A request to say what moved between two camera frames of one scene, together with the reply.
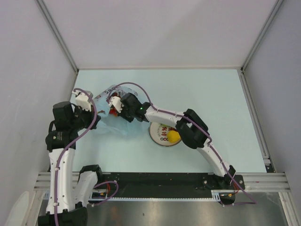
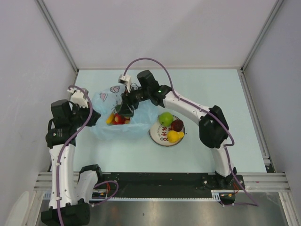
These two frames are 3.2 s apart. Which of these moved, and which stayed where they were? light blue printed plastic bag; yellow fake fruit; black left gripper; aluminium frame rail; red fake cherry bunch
Moved: red fake cherry bunch; light blue printed plastic bag
Stayed: black left gripper; yellow fake fruit; aluminium frame rail
